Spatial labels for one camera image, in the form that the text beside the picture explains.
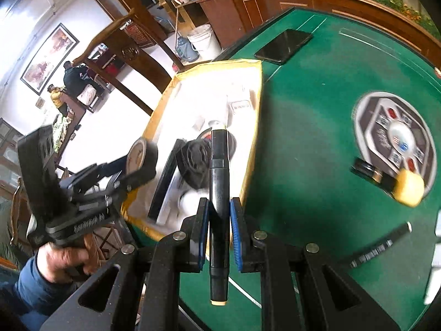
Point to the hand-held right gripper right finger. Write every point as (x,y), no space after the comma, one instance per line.
(237,234)

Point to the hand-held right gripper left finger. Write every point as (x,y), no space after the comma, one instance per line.
(203,234)

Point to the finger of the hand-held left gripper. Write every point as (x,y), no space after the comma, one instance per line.
(103,170)
(134,182)

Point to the black marker pen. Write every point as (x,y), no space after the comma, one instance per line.
(379,246)
(218,213)

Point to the black tape roll white core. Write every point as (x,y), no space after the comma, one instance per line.
(144,155)

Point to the white pill bottle red label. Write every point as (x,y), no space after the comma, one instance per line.
(188,200)

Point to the black plastic tape dispenser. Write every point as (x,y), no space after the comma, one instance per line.
(193,165)

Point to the black tape roll red core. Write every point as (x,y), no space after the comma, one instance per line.
(232,143)

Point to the white foam box yellow tape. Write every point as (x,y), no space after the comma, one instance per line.
(193,86)

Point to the yellow masking tape roll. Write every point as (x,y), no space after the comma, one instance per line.
(410,188)

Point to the person's left forearm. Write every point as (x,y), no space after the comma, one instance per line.
(34,282)

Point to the person's left hand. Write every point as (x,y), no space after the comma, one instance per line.
(62,260)

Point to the black flat bar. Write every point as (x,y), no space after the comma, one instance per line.
(167,179)

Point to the wooden chair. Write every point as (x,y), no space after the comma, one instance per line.
(113,41)

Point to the blue kettle jug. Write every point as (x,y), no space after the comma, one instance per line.
(187,51)

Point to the black gold lipstick tube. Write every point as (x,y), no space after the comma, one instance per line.
(367,170)

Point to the white plastic bucket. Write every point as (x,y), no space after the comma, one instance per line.
(205,41)

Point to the grey round table console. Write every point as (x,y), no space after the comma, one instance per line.
(392,134)

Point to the black smartphone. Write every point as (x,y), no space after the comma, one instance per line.
(284,46)

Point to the framed wall picture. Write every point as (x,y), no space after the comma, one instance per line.
(50,58)

